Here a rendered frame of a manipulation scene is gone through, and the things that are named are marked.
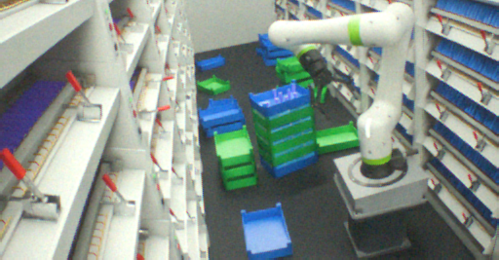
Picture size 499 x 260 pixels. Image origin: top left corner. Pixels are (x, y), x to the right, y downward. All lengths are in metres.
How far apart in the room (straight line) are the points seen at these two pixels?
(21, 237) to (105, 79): 0.46
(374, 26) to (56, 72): 0.98
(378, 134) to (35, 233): 1.30
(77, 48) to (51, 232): 0.47
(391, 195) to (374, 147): 0.20
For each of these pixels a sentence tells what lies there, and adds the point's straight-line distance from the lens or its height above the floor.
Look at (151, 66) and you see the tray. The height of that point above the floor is 0.93.
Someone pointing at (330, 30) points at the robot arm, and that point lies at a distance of 1.45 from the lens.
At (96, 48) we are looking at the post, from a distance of 0.82.
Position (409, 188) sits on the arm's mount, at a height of 0.36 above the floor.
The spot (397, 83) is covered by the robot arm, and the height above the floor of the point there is 0.72.
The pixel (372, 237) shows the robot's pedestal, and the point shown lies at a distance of 1.76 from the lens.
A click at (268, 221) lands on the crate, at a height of 0.00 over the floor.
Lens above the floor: 1.33
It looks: 25 degrees down
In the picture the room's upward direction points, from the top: 10 degrees counter-clockwise
